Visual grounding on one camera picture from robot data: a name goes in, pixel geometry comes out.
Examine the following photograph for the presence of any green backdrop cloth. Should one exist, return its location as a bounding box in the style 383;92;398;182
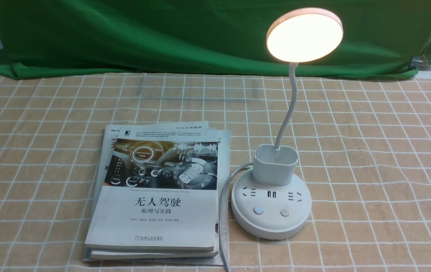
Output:
0;0;431;79

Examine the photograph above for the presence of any metal binder clip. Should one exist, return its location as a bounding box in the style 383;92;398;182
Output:
409;55;428;70

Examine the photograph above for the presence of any orange checkered tablecloth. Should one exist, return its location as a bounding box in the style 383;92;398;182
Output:
0;74;431;272

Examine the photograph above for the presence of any top self-driving textbook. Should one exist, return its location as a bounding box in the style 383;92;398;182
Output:
85;126;219;251

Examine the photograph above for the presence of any white lamp power cable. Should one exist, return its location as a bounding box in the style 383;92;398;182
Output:
218;162;254;272

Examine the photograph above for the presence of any white desk lamp power base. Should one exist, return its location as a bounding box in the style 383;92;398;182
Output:
231;7;343;240

